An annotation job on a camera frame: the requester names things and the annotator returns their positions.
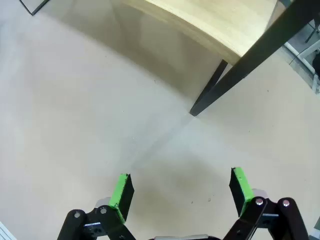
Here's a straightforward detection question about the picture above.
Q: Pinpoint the white metal table frame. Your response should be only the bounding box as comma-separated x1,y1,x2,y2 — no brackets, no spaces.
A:
283,18,320,95

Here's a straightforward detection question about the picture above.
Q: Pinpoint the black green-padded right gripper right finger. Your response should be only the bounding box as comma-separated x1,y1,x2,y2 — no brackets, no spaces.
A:
222,166,311,240

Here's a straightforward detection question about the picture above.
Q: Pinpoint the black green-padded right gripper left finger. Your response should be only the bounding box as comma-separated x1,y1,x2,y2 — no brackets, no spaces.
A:
56,173,137,240

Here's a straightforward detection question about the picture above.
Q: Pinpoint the aluminium profile rail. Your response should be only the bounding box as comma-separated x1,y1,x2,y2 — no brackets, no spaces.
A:
0,221,17,240

